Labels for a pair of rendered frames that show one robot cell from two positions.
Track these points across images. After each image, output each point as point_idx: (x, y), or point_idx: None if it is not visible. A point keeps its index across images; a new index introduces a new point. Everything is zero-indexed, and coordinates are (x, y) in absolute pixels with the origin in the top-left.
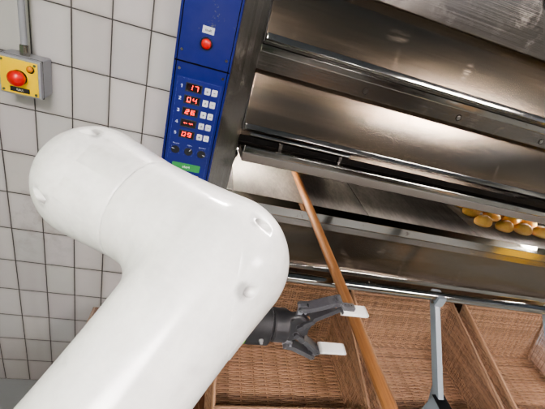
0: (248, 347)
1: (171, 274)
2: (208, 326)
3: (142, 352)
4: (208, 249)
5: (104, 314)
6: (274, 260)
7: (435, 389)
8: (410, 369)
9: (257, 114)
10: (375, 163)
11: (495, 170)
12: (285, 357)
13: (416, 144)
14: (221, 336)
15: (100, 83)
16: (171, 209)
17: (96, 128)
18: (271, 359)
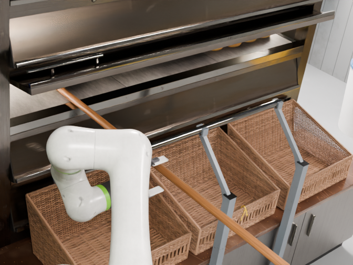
0: (75, 247)
1: (130, 158)
2: (145, 165)
3: (136, 175)
4: (134, 147)
5: (120, 174)
6: (148, 143)
7: (224, 190)
8: (208, 197)
9: (20, 52)
10: (118, 46)
11: (205, 11)
12: (109, 238)
13: (143, 19)
14: (147, 166)
15: None
16: (116, 142)
17: (67, 129)
18: (99, 245)
